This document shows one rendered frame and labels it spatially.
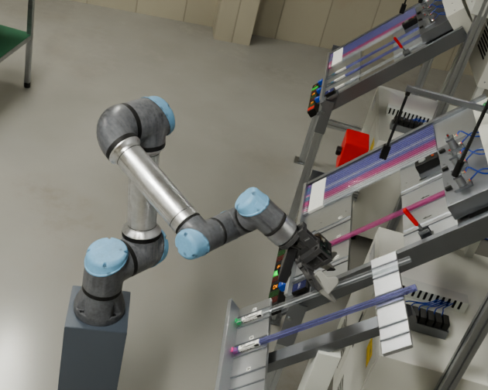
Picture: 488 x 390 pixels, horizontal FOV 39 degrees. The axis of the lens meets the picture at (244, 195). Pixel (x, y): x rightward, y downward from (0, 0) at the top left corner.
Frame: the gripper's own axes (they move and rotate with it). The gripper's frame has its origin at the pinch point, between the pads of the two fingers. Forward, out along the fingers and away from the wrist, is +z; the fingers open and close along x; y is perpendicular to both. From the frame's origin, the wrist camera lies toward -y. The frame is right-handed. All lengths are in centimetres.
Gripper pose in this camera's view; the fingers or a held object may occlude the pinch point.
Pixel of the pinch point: (332, 286)
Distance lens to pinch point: 182.5
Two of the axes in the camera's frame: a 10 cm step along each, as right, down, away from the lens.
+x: 0.8, -5.3, 8.4
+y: 7.1, -5.6, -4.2
